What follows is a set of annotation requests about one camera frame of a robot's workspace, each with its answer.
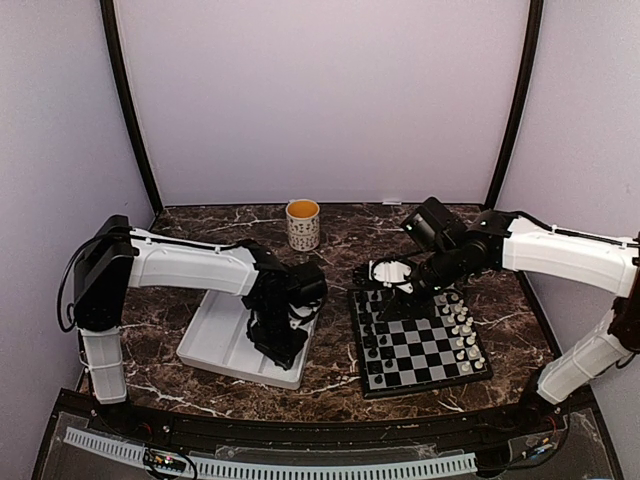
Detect white slotted cable duct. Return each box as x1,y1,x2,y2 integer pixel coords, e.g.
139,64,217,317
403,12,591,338
63,427,477,479

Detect black front rail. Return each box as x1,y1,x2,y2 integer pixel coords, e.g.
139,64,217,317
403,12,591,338
54,387,601,454

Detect yellow patterned mug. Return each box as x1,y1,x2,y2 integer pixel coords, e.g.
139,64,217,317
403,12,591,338
285,199,320,252

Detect right black frame post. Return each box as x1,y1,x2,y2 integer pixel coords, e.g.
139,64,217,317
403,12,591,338
484,0,544,208

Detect left black frame post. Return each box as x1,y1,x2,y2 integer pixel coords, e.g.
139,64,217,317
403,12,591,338
99,0,164,216

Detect white chess piece row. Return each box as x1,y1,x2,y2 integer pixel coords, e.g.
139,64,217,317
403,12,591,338
430,289,490,379

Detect white plastic tray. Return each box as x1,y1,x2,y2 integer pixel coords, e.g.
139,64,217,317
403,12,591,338
177,292,311,390

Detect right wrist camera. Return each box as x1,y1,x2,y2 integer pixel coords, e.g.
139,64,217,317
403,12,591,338
352,260,414,293

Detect black white chess board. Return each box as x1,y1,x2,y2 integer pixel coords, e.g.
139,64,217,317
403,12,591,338
348,288,493,399

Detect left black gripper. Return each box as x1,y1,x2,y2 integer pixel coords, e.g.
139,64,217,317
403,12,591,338
247,300,309,368

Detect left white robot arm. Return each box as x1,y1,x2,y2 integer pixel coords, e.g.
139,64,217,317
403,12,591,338
56,215,327,436

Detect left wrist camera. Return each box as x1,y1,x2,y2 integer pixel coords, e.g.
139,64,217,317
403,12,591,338
288,305,321,329

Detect black frame post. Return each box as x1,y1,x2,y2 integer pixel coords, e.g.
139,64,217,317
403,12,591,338
99,0,164,216
484,0,544,208

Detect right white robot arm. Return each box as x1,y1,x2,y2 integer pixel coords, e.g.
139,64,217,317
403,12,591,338
368,197,639,434

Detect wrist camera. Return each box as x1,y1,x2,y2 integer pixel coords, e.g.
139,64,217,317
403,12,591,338
288,305,321,329
352,260,414,293

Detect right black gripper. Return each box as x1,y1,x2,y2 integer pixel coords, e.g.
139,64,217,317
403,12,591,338
380,242,465,321

